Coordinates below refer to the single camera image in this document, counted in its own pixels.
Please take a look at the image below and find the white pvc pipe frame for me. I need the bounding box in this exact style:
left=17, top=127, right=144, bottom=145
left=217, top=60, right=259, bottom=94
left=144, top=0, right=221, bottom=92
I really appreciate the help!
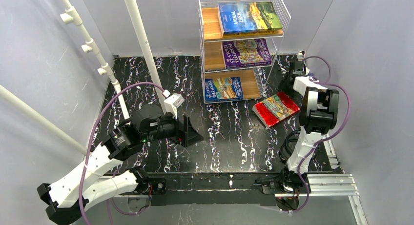
left=0, top=0, right=161, bottom=156

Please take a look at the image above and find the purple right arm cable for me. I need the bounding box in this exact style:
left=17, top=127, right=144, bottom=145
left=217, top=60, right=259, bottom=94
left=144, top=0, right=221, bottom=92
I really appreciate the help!
left=291, top=56, right=352, bottom=213

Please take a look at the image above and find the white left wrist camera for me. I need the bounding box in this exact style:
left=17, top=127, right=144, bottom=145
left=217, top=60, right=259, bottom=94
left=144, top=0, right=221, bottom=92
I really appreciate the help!
left=162, top=89, right=185, bottom=120

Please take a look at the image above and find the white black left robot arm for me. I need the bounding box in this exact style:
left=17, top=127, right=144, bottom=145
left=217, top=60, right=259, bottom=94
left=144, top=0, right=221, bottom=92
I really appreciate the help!
left=37, top=104, right=204, bottom=225

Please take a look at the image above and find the blue animal farm book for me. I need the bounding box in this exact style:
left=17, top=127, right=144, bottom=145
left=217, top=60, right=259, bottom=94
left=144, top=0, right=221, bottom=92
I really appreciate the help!
left=218, top=1, right=283, bottom=33

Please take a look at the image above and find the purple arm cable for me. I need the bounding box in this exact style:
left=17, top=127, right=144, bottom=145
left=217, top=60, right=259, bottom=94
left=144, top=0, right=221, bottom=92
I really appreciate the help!
left=291, top=56, right=352, bottom=213
left=78, top=82, right=167, bottom=225

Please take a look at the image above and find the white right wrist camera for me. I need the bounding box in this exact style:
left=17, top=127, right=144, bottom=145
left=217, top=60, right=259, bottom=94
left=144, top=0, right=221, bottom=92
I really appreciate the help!
left=297, top=53, right=305, bottom=63

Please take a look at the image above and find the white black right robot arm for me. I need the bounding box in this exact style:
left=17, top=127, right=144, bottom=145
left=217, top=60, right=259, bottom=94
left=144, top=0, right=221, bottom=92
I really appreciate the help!
left=279, top=61, right=339, bottom=175

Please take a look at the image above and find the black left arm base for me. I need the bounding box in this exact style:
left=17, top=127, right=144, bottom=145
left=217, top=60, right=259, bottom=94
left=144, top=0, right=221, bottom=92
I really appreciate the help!
left=120, top=174, right=166, bottom=196

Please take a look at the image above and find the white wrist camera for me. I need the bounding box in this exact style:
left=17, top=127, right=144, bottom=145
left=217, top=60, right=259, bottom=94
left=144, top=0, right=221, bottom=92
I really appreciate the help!
left=162, top=89, right=185, bottom=120
left=297, top=53, right=305, bottom=63

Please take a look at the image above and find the blue 91-storey treehouse book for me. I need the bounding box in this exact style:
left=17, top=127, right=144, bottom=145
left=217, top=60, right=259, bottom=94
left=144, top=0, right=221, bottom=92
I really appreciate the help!
left=205, top=77, right=244, bottom=103

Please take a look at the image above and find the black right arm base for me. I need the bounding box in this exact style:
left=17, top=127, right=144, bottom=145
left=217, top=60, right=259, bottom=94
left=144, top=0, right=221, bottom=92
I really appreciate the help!
left=254, top=169, right=311, bottom=212

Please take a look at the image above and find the white wire wooden shelf rack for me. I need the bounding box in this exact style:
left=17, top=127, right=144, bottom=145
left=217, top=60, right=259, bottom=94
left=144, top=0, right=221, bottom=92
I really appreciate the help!
left=198, top=0, right=291, bottom=104

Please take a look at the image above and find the purple 52-storey treehouse book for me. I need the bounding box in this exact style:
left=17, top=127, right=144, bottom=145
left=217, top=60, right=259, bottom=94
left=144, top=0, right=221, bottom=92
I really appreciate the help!
left=221, top=38, right=272, bottom=69

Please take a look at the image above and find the red treehouse book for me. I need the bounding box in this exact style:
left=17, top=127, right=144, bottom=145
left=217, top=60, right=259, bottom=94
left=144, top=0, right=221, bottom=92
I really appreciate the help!
left=252, top=92, right=300, bottom=129

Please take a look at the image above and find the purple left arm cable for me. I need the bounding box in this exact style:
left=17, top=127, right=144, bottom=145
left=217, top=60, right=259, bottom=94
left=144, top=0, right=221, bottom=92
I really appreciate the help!
left=78, top=82, right=167, bottom=225

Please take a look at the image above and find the orange 130-storey treehouse book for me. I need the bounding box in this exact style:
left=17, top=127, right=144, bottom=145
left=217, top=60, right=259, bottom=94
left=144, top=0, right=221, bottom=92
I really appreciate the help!
left=222, top=29, right=284, bottom=38

